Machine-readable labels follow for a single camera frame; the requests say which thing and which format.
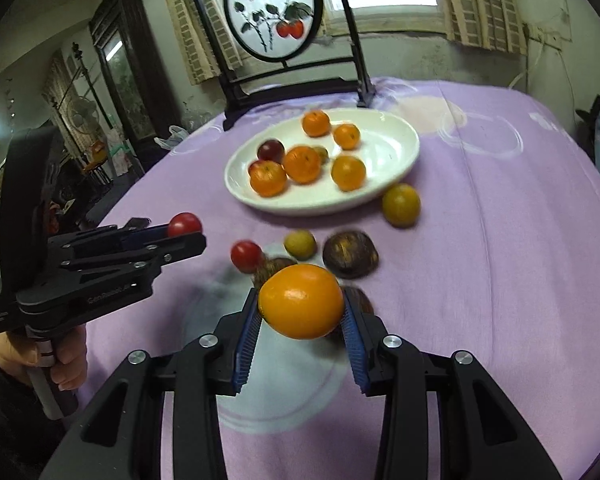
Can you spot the white plastic bag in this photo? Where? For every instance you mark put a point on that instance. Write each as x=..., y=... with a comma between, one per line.
x=175, y=135

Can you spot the person's left hand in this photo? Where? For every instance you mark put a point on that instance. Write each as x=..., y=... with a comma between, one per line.
x=72, y=360

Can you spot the electric fan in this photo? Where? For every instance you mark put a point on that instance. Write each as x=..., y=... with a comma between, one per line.
x=80, y=112

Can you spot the white oval plate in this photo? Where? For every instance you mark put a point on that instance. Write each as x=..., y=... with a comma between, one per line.
x=390, y=145

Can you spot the black framed painted table screen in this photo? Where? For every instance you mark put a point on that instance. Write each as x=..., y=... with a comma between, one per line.
x=237, y=92

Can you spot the smooth orange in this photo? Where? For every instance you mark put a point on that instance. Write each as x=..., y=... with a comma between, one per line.
x=301, y=301
x=348, y=173

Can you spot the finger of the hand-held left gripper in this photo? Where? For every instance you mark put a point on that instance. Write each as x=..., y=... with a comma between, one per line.
x=170, y=250
x=145, y=234

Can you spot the small yellow-orange citrus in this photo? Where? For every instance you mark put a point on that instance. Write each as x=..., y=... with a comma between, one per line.
x=346, y=136

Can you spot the person's left forearm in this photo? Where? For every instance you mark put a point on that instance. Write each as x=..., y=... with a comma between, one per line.
x=10, y=425

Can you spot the beige checked curtain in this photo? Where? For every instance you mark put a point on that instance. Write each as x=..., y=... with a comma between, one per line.
x=480, y=0
x=195, y=25

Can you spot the dark red plum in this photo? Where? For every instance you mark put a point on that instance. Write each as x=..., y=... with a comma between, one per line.
x=270, y=150

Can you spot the small green round fruit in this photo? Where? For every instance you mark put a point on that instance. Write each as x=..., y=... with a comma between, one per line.
x=324, y=154
x=299, y=244

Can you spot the purple tablecloth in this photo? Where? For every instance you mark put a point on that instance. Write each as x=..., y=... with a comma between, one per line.
x=480, y=210

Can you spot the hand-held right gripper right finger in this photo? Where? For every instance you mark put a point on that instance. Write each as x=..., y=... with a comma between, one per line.
x=356, y=355

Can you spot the large bumpy orange mandarin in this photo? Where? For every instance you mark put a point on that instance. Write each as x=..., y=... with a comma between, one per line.
x=301, y=164

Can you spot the dark wooden cabinet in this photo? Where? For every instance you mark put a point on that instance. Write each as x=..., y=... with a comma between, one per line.
x=130, y=60

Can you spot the large dark brown fruit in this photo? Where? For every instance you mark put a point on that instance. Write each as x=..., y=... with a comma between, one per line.
x=350, y=254

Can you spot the greenish yellow citrus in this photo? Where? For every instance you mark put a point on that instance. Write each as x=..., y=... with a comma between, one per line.
x=401, y=204

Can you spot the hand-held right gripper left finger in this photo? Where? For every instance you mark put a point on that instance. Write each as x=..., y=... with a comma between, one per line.
x=247, y=345

